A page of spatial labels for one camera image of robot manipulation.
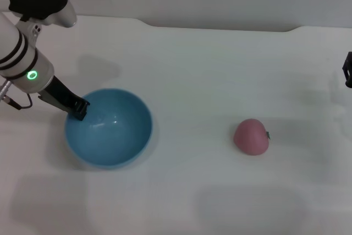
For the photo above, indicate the pink peach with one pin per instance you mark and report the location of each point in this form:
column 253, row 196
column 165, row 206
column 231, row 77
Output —
column 251, row 137

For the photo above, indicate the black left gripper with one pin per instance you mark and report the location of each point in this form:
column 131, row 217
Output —
column 60, row 94

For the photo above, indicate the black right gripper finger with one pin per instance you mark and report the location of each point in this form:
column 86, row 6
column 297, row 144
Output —
column 348, row 70

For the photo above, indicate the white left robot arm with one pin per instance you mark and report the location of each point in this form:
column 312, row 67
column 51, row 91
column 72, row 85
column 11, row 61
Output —
column 19, row 59

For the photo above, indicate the blue plastic bowl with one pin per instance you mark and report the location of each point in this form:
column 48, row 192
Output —
column 115, row 136

